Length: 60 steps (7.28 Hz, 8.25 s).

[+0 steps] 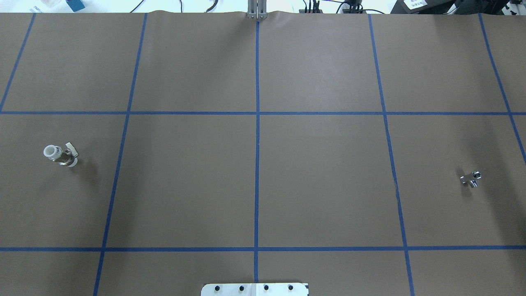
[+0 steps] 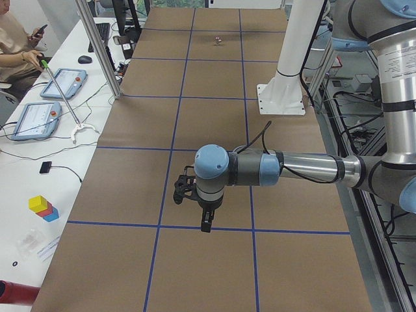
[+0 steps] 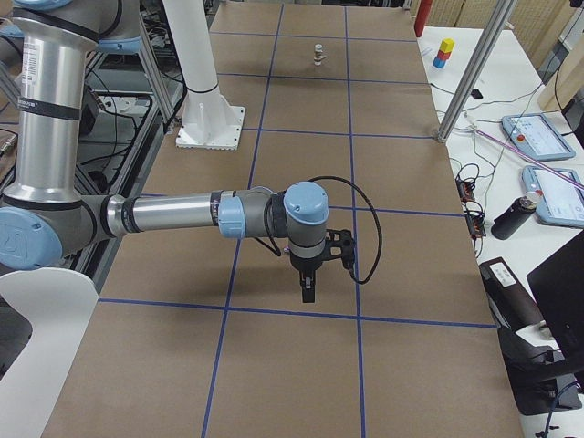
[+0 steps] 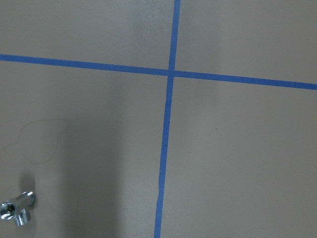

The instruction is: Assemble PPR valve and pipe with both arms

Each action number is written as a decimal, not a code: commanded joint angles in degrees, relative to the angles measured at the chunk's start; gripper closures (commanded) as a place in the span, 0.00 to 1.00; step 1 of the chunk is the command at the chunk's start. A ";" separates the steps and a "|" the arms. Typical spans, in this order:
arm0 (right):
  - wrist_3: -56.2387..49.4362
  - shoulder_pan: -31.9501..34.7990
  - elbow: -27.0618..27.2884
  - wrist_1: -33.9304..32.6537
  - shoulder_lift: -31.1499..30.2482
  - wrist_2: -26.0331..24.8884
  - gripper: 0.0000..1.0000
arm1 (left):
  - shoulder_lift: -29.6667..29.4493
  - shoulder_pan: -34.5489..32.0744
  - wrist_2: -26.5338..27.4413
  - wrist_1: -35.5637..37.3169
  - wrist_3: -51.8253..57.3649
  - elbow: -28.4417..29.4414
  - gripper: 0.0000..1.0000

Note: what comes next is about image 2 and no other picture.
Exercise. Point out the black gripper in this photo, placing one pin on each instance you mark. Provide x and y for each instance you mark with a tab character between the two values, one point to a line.
208	206

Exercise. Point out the reach grabber stick green handle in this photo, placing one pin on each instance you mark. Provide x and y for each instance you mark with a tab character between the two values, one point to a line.
78	125

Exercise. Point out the clear plastic bag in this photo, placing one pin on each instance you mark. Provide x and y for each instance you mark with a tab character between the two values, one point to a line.
28	243

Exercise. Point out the small black box device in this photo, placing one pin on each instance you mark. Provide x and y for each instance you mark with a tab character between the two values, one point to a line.
45	167

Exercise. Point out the aluminium frame post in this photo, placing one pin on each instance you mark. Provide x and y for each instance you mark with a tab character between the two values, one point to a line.
99	47

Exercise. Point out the yellow cube block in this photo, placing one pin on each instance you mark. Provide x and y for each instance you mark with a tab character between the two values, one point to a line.
38	204

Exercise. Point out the seated person beige shirt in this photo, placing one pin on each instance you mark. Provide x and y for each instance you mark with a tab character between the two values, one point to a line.
20	61

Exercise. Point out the blue teach pendant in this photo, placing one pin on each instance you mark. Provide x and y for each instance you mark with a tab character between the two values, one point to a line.
37	121
69	80

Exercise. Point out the chrome metal valve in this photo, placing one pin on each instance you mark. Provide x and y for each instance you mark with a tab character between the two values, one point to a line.
217	40

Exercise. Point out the red cube block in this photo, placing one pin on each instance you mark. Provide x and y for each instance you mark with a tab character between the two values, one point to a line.
46	212

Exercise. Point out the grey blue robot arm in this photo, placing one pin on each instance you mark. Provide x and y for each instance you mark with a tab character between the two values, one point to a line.
388	28

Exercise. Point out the black smartphone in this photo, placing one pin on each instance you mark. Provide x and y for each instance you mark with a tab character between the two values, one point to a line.
38	33

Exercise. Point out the red cylinder bottle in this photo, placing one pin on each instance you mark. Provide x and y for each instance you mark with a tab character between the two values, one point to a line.
18	294

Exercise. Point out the blue cube block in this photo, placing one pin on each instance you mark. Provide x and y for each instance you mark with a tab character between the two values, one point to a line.
53	216

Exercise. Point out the upper blue teach pendant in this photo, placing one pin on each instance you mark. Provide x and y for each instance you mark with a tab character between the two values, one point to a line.
69	80

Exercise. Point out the black keyboard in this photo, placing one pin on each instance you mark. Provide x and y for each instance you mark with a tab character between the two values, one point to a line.
104	32

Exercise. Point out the black computer mouse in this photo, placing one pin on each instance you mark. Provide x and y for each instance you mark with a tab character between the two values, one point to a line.
84	59

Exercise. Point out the lower blue teach pendant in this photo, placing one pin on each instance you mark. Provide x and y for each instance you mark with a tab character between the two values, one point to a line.
37	121

